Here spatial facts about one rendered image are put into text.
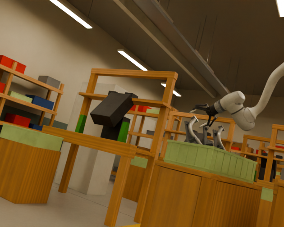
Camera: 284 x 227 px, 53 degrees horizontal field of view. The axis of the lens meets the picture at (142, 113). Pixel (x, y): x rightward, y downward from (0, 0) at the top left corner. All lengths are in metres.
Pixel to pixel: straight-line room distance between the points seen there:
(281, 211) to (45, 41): 7.45
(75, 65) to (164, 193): 7.36
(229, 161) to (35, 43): 6.85
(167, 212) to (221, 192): 0.39
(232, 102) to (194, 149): 0.41
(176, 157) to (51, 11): 7.08
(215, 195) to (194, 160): 0.26
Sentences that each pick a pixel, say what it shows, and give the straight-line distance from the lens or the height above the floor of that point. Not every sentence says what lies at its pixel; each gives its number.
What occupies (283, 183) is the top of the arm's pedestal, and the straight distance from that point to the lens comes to 1.90.
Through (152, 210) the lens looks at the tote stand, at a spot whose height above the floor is 0.44.
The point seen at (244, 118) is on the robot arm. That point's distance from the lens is 2.08.
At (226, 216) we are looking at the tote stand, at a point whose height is 0.53.
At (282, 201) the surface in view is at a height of 0.73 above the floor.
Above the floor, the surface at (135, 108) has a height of 2.10.
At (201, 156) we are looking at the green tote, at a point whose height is 0.88.
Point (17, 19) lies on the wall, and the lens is 8.01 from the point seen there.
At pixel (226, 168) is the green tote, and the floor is 0.84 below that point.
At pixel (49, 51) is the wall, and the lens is 8.50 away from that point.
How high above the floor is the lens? 0.77
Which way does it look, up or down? 9 degrees up
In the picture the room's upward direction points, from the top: 14 degrees clockwise
